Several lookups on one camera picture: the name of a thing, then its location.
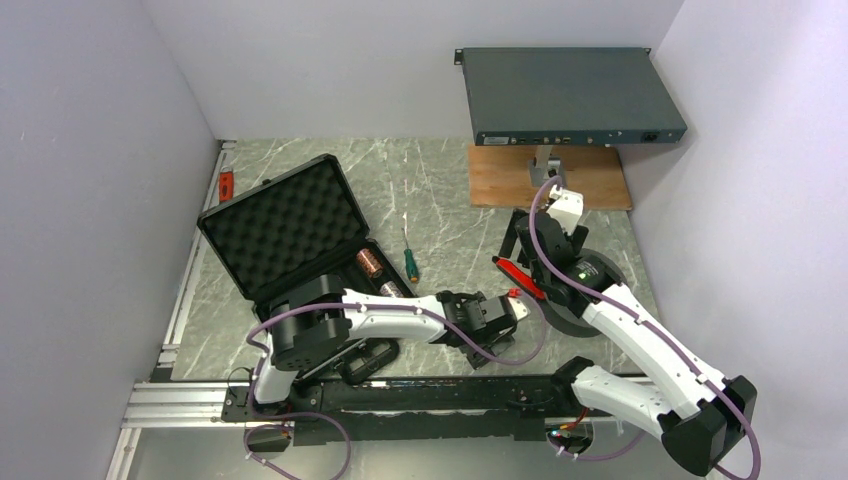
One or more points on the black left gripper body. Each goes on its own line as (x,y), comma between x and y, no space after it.
(484,338)

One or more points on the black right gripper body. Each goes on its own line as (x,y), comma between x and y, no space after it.
(537,272)

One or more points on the blue tan poker chip stack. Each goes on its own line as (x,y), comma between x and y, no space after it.
(391,289)

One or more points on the orange black poker chip stack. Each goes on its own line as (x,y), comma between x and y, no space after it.
(369,263)

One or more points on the black poker set case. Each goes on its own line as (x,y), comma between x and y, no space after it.
(292,229)

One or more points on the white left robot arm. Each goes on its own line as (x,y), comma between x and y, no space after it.
(309,324)

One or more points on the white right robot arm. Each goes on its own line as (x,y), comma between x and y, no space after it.
(698,413)

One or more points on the wooden board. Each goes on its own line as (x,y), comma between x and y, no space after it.
(505,176)

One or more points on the grey metal stand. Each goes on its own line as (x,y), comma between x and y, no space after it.
(547,162)

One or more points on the green handled screwdriver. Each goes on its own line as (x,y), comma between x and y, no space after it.
(411,267)

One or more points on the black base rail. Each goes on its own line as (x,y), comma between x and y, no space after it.
(519,407)

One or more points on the grey rack mount unit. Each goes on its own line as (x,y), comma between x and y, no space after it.
(530,96)

